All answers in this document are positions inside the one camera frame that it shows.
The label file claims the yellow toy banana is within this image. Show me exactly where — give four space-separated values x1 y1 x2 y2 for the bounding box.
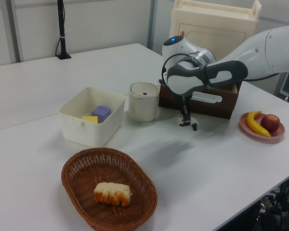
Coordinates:
246 110 272 138

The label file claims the cream plastic cabinet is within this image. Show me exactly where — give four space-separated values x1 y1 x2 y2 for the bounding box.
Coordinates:
170 0 263 62

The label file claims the white plastic storage bin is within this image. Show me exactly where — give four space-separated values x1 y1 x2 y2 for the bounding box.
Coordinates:
58 87 126 148

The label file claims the pink plate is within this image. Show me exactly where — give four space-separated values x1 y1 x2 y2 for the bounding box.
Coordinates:
239 112 286 144

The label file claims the red toy apple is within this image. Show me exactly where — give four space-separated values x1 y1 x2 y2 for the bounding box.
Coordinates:
260 114 280 133

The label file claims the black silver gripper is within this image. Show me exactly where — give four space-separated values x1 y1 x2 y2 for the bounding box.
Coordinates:
173 49 217 127

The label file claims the toy bread loaf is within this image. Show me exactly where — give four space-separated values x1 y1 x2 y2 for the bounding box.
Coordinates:
93 182 133 207

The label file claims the yellow block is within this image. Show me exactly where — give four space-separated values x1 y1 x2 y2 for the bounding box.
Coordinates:
82 115 99 125

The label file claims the black cable bundle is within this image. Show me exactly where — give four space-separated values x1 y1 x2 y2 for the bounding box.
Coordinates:
255 178 289 231

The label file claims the small white trash can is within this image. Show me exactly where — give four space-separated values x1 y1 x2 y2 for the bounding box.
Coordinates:
128 82 160 122

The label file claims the brown wicker basket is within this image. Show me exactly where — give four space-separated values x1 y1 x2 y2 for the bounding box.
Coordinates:
61 147 158 231

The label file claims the purple cube block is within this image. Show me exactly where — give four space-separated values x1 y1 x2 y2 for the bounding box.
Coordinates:
91 105 111 124

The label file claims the black pole with base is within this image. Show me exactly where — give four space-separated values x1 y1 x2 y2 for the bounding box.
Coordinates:
55 0 72 60

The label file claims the brown drawer with white handle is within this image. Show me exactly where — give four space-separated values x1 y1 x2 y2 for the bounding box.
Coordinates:
158 78 243 120

